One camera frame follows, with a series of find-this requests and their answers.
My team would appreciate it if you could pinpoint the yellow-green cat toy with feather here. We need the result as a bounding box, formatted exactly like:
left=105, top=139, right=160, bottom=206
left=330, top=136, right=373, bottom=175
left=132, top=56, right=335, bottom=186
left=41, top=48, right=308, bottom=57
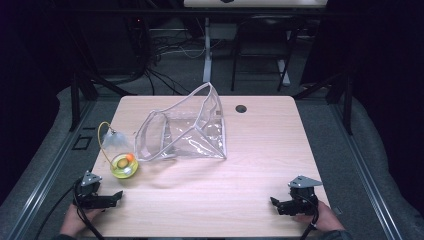
left=97, top=121, right=140, bottom=180

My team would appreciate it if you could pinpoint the white desk leg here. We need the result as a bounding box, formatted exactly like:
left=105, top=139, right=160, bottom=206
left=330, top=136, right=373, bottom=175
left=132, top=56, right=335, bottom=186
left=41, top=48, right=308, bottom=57
left=202, top=16, right=214, bottom=84

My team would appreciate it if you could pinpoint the black chair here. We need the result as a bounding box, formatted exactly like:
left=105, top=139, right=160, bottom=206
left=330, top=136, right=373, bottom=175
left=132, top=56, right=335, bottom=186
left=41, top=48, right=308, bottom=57
left=230, top=14, right=302, bottom=93

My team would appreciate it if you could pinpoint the grey metal floor rail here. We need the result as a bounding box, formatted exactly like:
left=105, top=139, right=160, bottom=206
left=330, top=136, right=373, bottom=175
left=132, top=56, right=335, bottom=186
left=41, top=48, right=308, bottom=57
left=329, top=102, right=405, bottom=240
left=5, top=99, right=98, bottom=240

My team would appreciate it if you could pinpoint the black floor socket plate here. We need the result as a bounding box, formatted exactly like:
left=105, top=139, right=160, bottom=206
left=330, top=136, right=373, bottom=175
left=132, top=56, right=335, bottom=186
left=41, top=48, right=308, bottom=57
left=71, top=134, right=94, bottom=151

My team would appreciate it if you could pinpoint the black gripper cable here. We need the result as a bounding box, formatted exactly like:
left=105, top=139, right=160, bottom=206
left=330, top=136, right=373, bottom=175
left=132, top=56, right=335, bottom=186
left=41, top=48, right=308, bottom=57
left=33, top=186, right=106, bottom=240
left=299, top=194, right=320, bottom=240

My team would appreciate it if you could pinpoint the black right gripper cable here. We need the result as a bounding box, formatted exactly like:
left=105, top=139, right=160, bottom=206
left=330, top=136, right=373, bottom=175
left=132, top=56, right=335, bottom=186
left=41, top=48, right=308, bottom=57
left=299, top=194, right=320, bottom=240

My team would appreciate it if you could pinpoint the person's left hand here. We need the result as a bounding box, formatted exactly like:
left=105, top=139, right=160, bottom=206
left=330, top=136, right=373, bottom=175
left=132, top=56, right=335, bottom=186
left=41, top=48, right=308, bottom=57
left=59, top=203, right=105, bottom=238

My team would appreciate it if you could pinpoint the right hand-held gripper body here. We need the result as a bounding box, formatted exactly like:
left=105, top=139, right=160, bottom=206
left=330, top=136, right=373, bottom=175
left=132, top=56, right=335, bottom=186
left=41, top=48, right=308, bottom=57
left=280, top=175, right=324, bottom=217

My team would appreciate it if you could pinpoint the clear plastic zipper bag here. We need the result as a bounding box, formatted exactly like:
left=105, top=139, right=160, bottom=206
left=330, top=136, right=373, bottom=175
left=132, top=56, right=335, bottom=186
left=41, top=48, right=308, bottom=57
left=134, top=81, right=228, bottom=163

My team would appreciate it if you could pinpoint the person's right hand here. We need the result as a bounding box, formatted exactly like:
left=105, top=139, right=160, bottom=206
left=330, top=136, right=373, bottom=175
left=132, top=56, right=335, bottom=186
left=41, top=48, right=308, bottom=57
left=293, top=200, right=345, bottom=233

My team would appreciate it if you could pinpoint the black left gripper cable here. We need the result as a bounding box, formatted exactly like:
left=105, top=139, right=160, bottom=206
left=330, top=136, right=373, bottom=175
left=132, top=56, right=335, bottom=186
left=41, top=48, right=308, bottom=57
left=33, top=186, right=106, bottom=240

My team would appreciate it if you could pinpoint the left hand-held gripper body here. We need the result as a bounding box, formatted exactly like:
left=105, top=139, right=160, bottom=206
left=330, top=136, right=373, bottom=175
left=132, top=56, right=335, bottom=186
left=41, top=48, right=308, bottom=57
left=72, top=170, right=114, bottom=211

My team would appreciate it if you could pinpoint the black metal stand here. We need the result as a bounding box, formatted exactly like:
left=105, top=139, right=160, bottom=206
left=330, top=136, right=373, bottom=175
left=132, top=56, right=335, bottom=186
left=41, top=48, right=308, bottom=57
left=292, top=63, right=355, bottom=136
left=64, top=16, right=138, bottom=133

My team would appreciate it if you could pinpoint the bundle of floor cables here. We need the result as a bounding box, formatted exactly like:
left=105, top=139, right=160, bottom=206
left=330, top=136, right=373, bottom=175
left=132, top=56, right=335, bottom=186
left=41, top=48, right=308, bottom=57
left=141, top=31, right=208, bottom=97

